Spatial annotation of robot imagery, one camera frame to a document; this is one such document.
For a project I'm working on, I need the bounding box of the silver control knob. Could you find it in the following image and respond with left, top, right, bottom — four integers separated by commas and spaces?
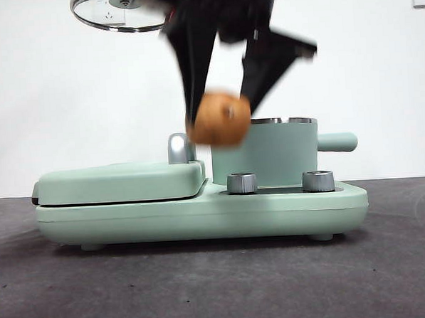
301, 169, 335, 194
226, 171, 258, 195

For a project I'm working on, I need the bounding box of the chrome griddle handle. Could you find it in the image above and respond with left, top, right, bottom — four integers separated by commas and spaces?
167, 132, 199, 166

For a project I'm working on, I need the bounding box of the mint green breakfast machine base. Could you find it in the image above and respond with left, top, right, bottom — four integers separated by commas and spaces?
33, 170, 371, 255

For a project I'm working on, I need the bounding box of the mint green pot with handle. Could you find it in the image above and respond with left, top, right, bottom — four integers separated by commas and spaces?
209, 112, 360, 189

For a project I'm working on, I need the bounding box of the brown potato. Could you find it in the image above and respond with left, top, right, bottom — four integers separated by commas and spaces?
184, 88, 253, 147

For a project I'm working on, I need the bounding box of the mint green griddle cover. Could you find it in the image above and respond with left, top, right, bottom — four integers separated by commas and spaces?
30, 159, 208, 208

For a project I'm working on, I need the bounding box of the glass pot lid green knob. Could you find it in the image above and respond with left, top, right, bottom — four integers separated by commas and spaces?
70, 0, 174, 37

